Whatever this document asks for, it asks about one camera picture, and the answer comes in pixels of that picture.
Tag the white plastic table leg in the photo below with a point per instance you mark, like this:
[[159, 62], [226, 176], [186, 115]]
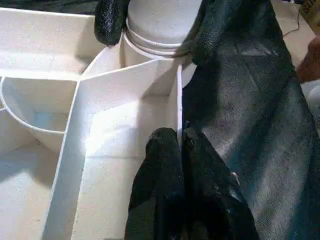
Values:
[[162, 22]]

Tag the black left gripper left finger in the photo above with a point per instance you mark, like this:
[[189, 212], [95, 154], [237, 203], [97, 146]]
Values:
[[160, 187]]

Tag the brown cardboard box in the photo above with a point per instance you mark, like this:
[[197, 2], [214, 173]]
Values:
[[312, 11]]

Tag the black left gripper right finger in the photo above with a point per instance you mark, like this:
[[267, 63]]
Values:
[[215, 205]]

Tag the black plastic mat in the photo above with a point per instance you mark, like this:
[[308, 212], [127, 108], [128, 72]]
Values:
[[250, 125]]

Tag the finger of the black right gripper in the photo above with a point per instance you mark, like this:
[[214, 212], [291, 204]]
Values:
[[207, 30], [110, 22]]

